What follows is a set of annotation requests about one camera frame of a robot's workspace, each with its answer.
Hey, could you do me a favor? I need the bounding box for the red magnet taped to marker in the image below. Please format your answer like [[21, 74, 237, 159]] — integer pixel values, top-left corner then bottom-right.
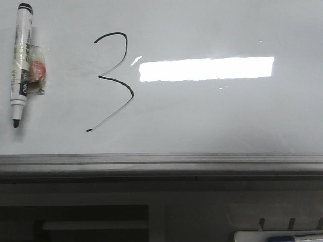
[[28, 45, 47, 95]]

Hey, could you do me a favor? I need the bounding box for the white black whiteboard marker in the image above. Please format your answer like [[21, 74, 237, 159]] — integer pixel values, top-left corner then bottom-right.
[[10, 3, 33, 128]]

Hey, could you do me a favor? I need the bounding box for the white glossy whiteboard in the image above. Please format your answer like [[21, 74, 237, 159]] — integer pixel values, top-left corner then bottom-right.
[[1, 1, 322, 155]]

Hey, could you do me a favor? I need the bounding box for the grey metal hook left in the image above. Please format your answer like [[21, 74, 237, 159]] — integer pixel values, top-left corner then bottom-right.
[[258, 218, 265, 231]]

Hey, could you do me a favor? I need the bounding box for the grey metal hook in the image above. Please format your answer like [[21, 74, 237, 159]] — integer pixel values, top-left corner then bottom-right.
[[258, 218, 265, 231], [287, 218, 296, 231]]

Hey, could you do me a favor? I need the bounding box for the grey metal hook middle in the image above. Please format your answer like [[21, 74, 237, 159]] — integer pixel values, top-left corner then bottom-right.
[[287, 218, 296, 231]]

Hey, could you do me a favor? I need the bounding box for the blue capped marker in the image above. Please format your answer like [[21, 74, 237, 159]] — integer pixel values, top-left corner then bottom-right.
[[268, 234, 322, 242]]

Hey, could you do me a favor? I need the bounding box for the grey aluminium whiteboard frame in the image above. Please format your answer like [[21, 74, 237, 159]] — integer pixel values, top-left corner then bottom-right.
[[1, 153, 322, 181]]

